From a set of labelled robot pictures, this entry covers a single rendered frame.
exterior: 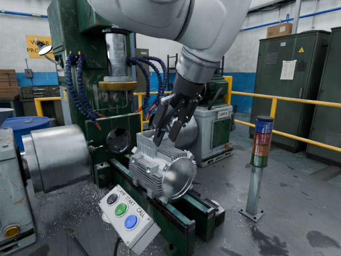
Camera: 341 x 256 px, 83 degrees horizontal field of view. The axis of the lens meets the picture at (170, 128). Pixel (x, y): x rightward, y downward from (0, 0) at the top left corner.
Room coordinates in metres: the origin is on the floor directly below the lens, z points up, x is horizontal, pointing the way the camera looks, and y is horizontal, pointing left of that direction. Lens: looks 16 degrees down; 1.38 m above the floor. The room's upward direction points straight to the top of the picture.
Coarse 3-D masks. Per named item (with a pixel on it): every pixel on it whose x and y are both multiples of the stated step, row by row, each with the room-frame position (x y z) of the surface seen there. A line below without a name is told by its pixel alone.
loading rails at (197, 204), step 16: (112, 160) 0.95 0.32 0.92; (128, 160) 0.98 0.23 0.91; (112, 176) 0.91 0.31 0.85; (128, 176) 0.77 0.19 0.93; (128, 192) 0.77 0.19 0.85; (144, 192) 0.66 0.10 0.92; (144, 208) 0.66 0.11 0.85; (160, 208) 0.57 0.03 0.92; (176, 208) 0.66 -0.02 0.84; (192, 208) 0.59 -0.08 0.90; (208, 208) 0.57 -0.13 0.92; (160, 224) 0.57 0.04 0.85; (176, 224) 0.51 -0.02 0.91; (192, 224) 0.49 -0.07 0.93; (208, 224) 0.54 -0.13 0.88; (176, 240) 0.51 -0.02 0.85; (192, 240) 0.49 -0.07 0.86; (208, 240) 0.54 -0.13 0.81
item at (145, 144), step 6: (144, 132) 0.75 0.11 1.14; (150, 132) 0.77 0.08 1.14; (138, 138) 0.72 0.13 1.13; (144, 138) 0.68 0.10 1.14; (150, 138) 0.72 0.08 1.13; (168, 138) 0.68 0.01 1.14; (138, 144) 0.72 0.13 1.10; (144, 144) 0.68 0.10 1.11; (150, 144) 0.65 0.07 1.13; (162, 144) 0.66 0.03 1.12; (168, 144) 0.68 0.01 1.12; (174, 144) 0.70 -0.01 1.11; (144, 150) 0.68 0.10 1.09; (150, 150) 0.65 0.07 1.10; (156, 150) 0.64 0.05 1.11; (150, 156) 0.65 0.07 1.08
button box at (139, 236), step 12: (120, 192) 0.44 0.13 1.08; (108, 204) 0.41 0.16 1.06; (132, 204) 0.39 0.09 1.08; (108, 216) 0.38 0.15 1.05; (120, 216) 0.37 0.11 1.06; (144, 216) 0.35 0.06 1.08; (120, 228) 0.34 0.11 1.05; (132, 228) 0.33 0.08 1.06; (144, 228) 0.32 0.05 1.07; (156, 228) 0.34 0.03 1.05; (132, 240) 0.31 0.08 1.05; (144, 240) 0.32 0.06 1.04
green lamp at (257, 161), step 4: (252, 156) 0.69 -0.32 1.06; (256, 156) 0.67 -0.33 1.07; (260, 156) 0.66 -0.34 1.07; (264, 156) 0.66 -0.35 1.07; (252, 160) 0.68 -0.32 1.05; (256, 160) 0.67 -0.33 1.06; (260, 160) 0.66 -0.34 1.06; (264, 160) 0.66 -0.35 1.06; (256, 164) 0.67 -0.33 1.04; (260, 164) 0.66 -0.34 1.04; (264, 164) 0.66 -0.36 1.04
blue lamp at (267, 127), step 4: (256, 120) 0.69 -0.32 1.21; (260, 120) 0.67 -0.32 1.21; (256, 124) 0.69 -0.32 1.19; (260, 124) 0.67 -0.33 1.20; (264, 124) 0.66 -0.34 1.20; (268, 124) 0.66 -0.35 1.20; (272, 124) 0.67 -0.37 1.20; (256, 128) 0.68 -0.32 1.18; (260, 128) 0.67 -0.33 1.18; (264, 128) 0.66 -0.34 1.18; (268, 128) 0.66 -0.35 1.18; (260, 132) 0.67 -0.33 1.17; (264, 132) 0.66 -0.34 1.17; (268, 132) 0.66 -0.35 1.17
